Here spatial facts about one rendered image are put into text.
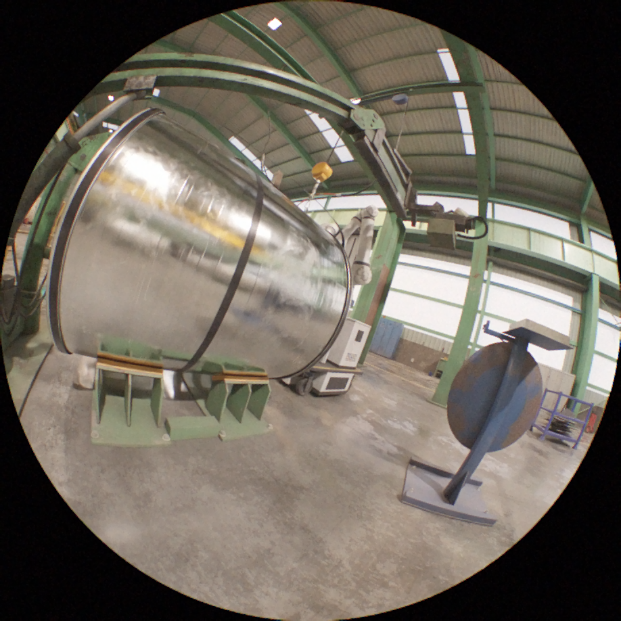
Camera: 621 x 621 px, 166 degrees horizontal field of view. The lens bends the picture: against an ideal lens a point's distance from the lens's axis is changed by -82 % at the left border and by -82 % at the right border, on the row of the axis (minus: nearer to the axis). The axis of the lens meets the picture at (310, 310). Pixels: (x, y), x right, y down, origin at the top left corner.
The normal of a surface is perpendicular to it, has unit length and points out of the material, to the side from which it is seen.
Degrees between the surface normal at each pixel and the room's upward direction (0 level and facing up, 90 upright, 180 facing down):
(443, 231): 91
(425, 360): 90
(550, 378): 90
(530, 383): 90
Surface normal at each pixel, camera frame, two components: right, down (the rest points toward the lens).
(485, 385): -0.47, -0.18
